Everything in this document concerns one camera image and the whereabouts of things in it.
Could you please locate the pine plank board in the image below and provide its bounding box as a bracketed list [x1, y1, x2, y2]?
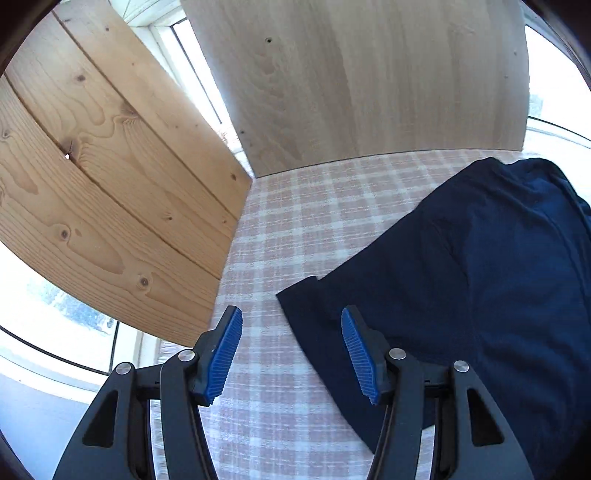
[0, 7, 253, 347]

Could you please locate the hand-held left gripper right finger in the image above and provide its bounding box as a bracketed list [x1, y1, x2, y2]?
[341, 305, 536, 480]

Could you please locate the pink plaid cloth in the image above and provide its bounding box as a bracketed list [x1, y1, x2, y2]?
[152, 148, 532, 480]

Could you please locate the light oak wooden board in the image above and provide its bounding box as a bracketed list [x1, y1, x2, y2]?
[180, 0, 530, 178]

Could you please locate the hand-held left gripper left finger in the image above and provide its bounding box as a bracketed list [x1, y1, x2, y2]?
[53, 305, 244, 480]

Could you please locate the white window frame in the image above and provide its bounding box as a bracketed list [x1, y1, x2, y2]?
[0, 0, 591, 407]

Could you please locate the navy blue t-shirt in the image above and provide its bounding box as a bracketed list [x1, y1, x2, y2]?
[276, 157, 591, 480]

